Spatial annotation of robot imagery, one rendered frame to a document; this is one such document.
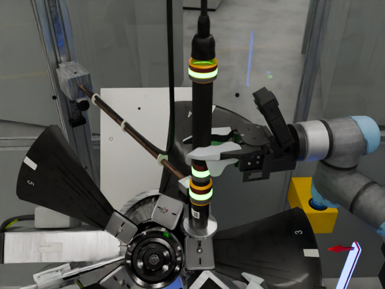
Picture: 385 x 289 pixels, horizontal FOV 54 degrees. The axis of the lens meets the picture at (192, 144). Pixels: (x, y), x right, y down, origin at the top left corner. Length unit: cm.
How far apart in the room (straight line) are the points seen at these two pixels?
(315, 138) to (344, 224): 133
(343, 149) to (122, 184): 60
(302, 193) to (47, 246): 73
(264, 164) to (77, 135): 83
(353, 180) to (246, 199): 101
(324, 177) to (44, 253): 67
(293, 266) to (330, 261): 135
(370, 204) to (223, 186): 100
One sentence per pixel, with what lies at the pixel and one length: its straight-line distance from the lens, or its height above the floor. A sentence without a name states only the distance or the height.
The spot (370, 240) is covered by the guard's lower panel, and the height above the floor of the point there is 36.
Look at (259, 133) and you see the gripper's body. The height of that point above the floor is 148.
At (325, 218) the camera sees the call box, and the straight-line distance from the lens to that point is 117.
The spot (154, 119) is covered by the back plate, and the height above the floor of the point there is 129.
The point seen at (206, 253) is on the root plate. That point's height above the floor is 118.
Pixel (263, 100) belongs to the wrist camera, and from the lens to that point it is 62.
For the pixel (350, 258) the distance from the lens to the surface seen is 96.
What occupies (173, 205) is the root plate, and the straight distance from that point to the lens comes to 83.
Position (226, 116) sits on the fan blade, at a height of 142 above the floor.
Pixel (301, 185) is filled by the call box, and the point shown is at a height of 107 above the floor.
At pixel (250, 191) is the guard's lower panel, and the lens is 171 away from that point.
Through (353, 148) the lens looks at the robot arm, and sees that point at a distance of 75.
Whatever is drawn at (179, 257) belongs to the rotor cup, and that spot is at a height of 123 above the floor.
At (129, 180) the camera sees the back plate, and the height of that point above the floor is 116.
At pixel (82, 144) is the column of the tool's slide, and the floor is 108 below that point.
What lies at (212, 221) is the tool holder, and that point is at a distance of 79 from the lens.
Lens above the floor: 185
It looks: 35 degrees down
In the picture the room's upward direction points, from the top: straight up
